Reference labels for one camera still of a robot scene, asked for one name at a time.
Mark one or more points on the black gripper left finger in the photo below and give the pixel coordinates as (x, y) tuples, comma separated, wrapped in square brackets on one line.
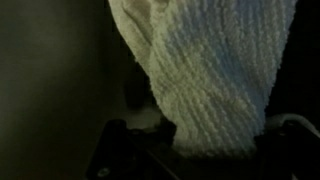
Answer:
[(116, 157)]

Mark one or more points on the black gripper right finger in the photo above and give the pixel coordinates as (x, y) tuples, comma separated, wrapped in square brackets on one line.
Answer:
[(289, 149)]

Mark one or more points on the white terry cloth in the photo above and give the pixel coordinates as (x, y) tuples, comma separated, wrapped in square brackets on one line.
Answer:
[(212, 65)]

